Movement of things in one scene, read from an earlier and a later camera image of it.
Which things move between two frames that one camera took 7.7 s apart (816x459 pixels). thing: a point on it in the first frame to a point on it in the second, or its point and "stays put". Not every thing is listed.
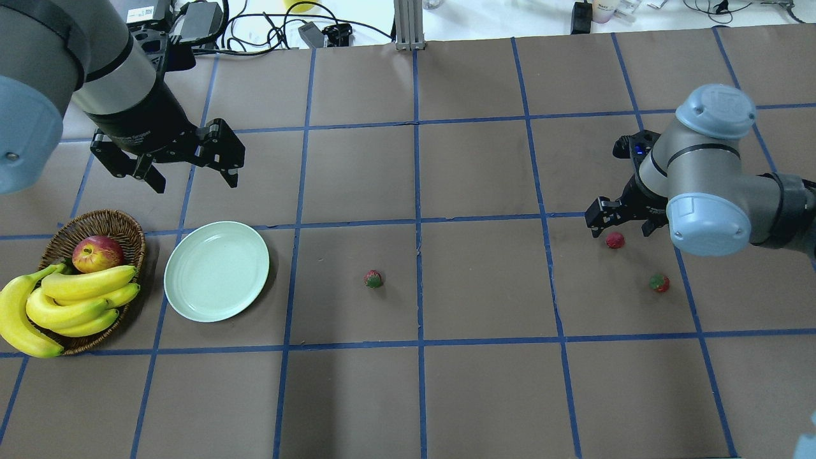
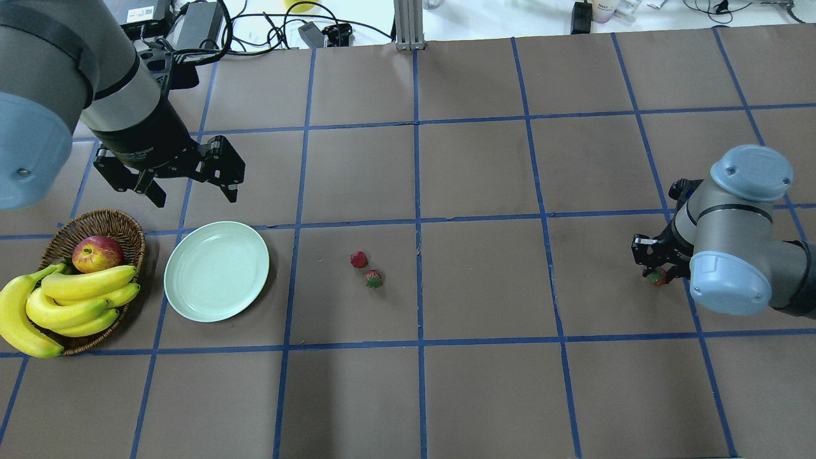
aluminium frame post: (409, 25) stays put
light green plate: (213, 271) stays put
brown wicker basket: (60, 248) stays put
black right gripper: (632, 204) to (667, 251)
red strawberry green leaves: (372, 279) stays put
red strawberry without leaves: (614, 240) to (358, 259)
